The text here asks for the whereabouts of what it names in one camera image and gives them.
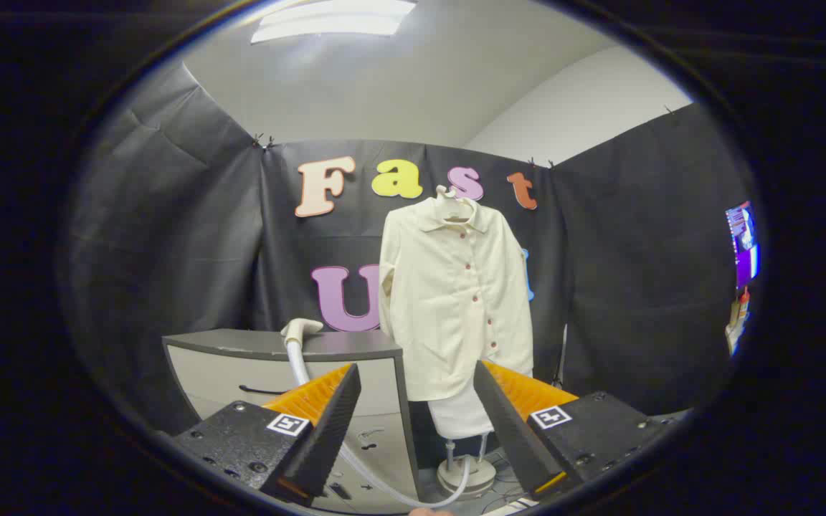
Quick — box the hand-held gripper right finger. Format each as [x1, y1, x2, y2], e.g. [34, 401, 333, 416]
[473, 360, 680, 500]

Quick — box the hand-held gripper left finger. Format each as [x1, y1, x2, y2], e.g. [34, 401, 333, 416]
[169, 363, 362, 506]

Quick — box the white garment steamer base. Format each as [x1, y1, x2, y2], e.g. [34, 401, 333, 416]
[436, 434, 498, 499]

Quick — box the white garment steamer head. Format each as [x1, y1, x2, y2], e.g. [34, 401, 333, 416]
[281, 318, 324, 345]

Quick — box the cream button shirt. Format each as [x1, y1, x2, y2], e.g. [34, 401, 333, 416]
[379, 193, 534, 402]

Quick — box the white garment board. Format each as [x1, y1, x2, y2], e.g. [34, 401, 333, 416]
[427, 380, 496, 439]

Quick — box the white clothes hanger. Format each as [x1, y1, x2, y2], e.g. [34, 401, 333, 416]
[433, 185, 477, 223]

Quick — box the grey drawer cabinet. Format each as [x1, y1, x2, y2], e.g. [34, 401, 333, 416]
[162, 328, 421, 514]

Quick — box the black backdrop cloth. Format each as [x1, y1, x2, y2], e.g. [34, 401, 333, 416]
[62, 61, 758, 438]

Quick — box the small colourful bottle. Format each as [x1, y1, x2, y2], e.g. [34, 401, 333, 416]
[726, 287, 751, 356]

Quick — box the colourful screen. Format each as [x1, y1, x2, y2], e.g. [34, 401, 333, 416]
[726, 202, 761, 289]

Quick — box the ceiling light panel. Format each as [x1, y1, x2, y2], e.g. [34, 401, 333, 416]
[250, 0, 417, 44]

